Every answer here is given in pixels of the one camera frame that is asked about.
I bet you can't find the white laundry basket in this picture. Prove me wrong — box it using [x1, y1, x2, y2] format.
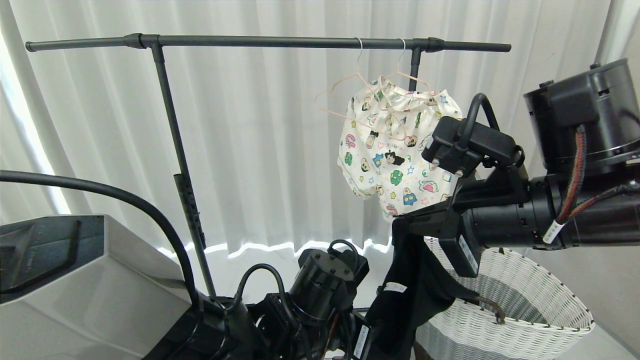
[414, 235, 596, 360]

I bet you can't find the white curtain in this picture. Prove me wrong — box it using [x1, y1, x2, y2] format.
[0, 0, 613, 261]

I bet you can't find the black garment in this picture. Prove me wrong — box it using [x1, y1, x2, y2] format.
[365, 217, 506, 360]

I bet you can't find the black clothes rack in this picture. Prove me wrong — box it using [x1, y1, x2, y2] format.
[25, 33, 512, 301]

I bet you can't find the cream printed garment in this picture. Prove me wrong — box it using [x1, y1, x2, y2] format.
[337, 80, 463, 223]

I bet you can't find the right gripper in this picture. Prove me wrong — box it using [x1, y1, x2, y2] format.
[440, 170, 551, 278]

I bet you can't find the pink clothes hanger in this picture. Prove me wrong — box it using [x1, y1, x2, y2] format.
[377, 38, 436, 97]
[314, 37, 416, 143]

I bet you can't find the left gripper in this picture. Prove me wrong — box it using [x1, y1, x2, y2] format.
[345, 324, 374, 360]

